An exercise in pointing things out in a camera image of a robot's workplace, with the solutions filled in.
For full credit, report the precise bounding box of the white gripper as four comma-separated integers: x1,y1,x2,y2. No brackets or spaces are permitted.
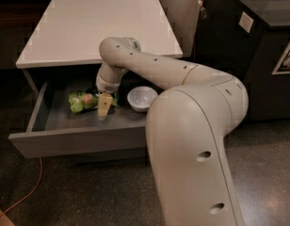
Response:
96,73,121,121

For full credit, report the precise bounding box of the green rice chip bag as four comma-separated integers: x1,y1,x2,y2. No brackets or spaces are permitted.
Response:
68,89,119,113

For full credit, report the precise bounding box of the grey top drawer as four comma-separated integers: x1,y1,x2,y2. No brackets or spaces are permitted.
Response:
9,73,149,158

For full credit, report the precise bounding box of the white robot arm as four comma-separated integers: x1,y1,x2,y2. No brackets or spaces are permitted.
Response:
96,38,249,226

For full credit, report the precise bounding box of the grey drawer cabinet white top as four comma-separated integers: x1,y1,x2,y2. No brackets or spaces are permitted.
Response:
16,0,183,157

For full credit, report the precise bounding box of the white bowl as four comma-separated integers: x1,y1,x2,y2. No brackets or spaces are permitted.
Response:
127,86,158,112

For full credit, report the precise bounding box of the black cabinet with hole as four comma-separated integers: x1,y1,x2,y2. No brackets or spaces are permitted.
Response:
194,0,290,121

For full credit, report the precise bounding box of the cardboard corner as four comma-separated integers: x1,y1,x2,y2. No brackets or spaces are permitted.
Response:
0,209,15,226

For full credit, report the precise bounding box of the white label on cabinet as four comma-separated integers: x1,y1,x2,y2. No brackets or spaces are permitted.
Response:
239,12,254,33

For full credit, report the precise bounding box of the framed poster on cabinet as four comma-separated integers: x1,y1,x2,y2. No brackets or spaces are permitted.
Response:
272,41,290,75

